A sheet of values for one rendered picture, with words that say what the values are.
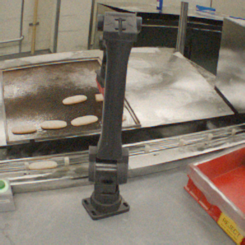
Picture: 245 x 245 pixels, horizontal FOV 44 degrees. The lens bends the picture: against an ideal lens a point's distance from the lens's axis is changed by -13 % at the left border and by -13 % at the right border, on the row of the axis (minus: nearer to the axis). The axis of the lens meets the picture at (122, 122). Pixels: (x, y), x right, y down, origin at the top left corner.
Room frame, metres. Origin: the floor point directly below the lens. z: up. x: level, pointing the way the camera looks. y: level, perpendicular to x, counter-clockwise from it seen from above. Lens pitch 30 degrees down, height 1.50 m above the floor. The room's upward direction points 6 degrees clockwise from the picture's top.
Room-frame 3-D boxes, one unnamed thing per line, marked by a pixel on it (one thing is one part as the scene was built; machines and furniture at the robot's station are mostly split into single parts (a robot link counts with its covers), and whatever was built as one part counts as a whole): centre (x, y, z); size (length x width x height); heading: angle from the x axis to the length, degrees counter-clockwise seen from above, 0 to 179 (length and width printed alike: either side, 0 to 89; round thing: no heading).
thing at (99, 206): (0.68, 0.02, 0.86); 0.12 x 0.09 x 0.08; 121
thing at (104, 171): (0.70, 0.03, 0.94); 0.09 x 0.05 x 0.10; 5
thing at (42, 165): (0.80, 0.24, 0.86); 0.10 x 0.04 x 0.01; 115
